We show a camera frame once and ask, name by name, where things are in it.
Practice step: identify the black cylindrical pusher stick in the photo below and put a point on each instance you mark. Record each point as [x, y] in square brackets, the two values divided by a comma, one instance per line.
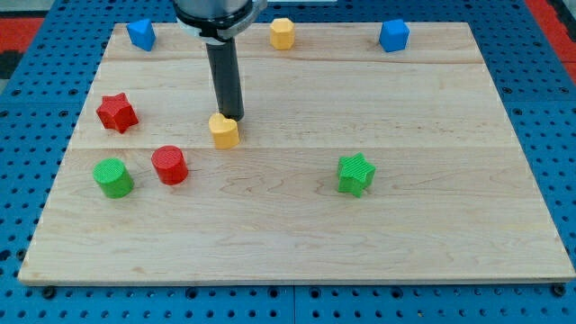
[224, 65]

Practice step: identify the yellow hexagon block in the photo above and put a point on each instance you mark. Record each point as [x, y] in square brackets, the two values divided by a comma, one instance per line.
[282, 33]

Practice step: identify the yellow heart block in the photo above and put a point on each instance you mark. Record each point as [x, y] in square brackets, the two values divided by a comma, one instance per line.
[224, 131]

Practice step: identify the blue triangular block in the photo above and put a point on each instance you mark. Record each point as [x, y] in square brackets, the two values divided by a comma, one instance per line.
[142, 34]

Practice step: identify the red cylinder block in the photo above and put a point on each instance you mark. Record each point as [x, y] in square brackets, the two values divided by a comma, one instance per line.
[169, 163]

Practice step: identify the red star block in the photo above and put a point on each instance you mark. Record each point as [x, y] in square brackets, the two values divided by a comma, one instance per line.
[116, 112]

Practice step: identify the green cylinder block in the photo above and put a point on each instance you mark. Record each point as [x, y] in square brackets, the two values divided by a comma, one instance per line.
[113, 178]

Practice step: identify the wooden board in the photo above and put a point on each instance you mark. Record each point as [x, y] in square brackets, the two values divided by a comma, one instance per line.
[452, 201]

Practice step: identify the blue cube block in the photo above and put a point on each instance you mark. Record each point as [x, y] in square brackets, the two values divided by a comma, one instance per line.
[394, 35]

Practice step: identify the green star block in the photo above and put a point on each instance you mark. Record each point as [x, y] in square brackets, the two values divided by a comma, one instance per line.
[354, 174]

